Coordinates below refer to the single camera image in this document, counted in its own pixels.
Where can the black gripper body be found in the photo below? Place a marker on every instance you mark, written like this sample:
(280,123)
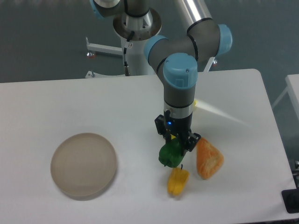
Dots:
(176,126)

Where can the green bell pepper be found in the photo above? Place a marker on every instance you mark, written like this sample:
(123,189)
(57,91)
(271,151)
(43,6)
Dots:
(171,154)

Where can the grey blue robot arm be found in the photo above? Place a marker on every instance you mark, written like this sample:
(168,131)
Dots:
(177,72)

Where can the yellow bell pepper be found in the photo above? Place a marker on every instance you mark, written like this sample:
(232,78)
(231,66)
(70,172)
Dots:
(177,180)

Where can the orange triangular bread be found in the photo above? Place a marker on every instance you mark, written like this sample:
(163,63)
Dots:
(209,159)

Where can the beige round plate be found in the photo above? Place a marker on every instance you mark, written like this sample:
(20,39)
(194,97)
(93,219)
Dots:
(83,166)

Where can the black device at edge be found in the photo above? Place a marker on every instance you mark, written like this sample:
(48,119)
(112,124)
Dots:
(291,200)

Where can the white side table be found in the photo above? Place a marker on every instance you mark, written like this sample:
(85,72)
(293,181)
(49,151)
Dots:
(292,89)

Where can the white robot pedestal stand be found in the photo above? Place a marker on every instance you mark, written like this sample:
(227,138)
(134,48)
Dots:
(143,49)

